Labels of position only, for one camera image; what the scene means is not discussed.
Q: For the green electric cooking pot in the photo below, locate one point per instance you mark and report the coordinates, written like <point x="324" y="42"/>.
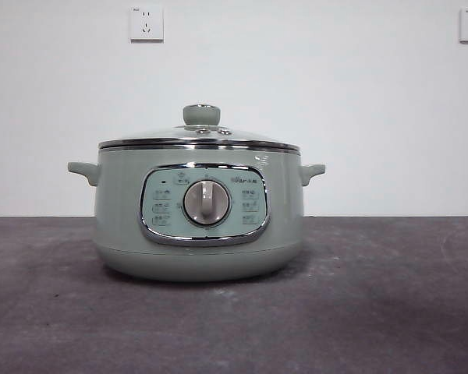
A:
<point x="121" y="218"/>

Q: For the glass lid with green knob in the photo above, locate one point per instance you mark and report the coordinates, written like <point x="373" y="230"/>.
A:
<point x="201" y="114"/>

